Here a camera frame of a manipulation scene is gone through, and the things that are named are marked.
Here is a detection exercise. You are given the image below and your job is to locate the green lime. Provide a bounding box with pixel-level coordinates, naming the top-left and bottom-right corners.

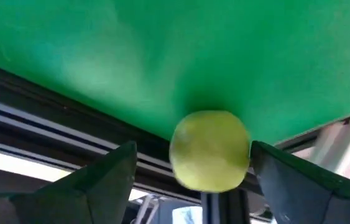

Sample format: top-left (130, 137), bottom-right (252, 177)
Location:
top-left (168, 110), bottom-right (252, 194)

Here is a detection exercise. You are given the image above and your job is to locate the green felt mat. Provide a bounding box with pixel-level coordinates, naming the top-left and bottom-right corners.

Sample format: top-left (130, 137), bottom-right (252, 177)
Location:
top-left (0, 0), bottom-right (350, 147)

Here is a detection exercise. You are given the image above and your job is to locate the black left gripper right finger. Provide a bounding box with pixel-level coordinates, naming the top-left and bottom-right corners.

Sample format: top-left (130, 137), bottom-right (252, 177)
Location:
top-left (250, 141), bottom-right (350, 224)

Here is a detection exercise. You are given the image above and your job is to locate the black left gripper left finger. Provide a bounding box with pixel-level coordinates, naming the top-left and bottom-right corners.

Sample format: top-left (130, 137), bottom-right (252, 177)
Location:
top-left (0, 141), bottom-right (139, 224)

